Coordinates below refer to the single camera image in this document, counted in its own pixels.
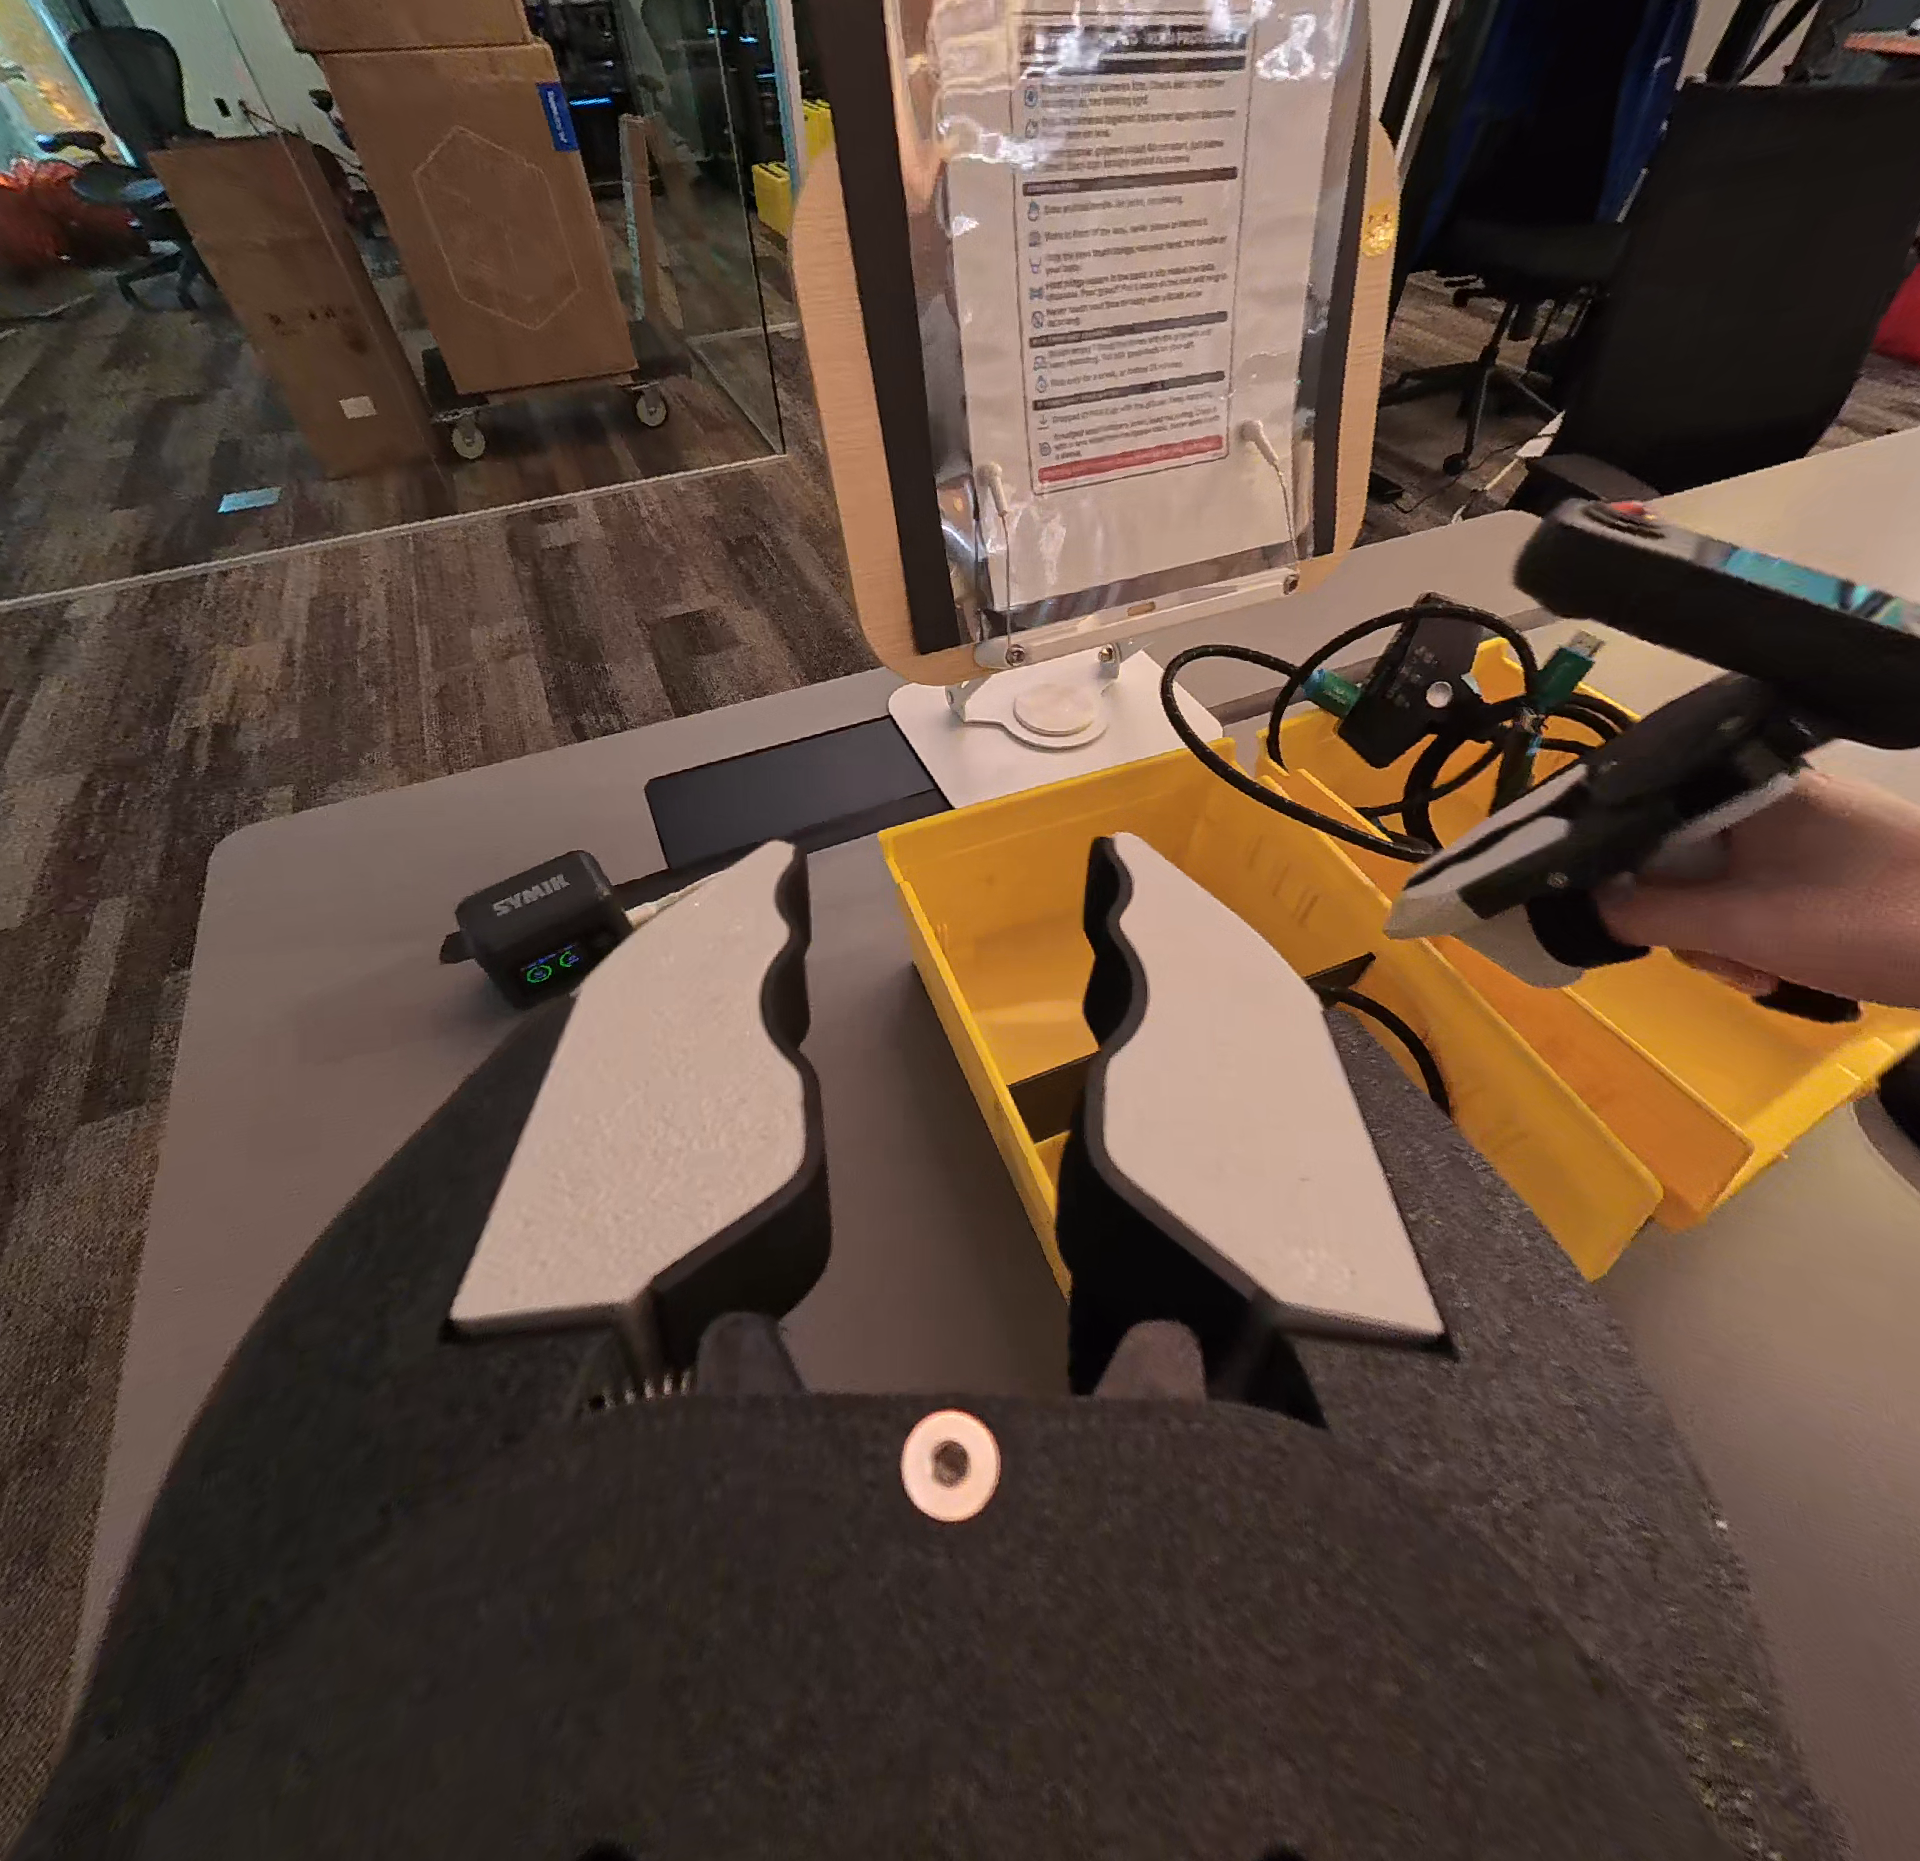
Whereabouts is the large cardboard box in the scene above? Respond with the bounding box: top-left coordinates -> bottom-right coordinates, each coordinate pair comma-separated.
324,38 -> 640,401

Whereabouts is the wooden document stand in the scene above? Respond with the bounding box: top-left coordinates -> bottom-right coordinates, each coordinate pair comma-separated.
793,0 -> 1400,810

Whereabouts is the yellow plastic bin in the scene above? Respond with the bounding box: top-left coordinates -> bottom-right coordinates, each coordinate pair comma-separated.
1257,634 -> 1920,1233
877,736 -> 1669,1291

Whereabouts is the black office chair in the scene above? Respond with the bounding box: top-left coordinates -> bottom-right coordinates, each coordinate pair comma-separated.
1381,83 -> 1920,520
67,22 -> 213,309

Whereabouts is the printed instruction sheet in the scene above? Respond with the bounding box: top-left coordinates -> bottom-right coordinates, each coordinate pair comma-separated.
885,0 -> 1370,623

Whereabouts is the black braided HDMI cable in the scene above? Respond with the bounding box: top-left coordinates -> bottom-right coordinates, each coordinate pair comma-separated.
1161,597 -> 1643,865

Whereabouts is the wheeled dolly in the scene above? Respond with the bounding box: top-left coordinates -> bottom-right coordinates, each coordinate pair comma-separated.
426,359 -> 692,464

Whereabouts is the black desk pad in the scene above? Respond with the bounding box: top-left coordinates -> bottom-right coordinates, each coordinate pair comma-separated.
646,716 -> 949,875

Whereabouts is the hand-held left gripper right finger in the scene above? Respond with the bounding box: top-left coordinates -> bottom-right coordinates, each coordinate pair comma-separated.
1053,831 -> 1452,1385

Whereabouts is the black power bank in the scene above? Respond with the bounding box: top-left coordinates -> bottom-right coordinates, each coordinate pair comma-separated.
442,847 -> 634,1010

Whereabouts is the slim cardboard box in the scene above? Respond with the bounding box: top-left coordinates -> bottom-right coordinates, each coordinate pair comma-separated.
147,133 -> 441,483

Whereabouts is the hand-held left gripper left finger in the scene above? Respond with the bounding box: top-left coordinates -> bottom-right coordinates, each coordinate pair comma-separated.
448,838 -> 835,1341

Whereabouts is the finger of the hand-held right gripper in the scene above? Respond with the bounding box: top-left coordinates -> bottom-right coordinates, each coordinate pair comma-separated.
1382,796 -> 1601,945

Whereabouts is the thin black cable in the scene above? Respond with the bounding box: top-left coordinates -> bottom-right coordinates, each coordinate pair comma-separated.
1316,976 -> 1453,1120

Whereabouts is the person's right hand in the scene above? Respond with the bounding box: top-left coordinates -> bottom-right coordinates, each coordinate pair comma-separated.
1606,771 -> 1920,1015

